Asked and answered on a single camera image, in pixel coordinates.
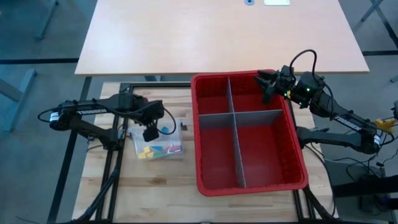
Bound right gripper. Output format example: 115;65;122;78
253;68;326;109

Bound clear plastic container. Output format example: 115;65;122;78
129;119;185;161

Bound grey slotted divider panel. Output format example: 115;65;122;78
226;77;248;189
198;109;284;130

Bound red plastic bin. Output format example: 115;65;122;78
190;70;309;197

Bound large beige wooden desk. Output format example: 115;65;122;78
74;0;371;77

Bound grey metal table leg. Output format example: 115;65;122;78
0;68;38;132
360;0;386;22
36;0;60;40

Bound black electronics box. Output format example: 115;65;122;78
359;174;394;215

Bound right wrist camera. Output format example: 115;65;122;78
279;65;296;91

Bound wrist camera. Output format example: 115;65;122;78
279;65;296;91
142;126;160;143

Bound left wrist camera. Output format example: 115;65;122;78
142;126;160;143

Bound black camera cable loop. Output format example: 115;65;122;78
289;49;318;78
157;107;177;136

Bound black cable bundle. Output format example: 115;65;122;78
303;149;338;224
70;164;123;224

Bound yellow cable connector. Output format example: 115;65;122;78
373;118;397;135

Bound thin black cables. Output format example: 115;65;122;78
334;116;398;175

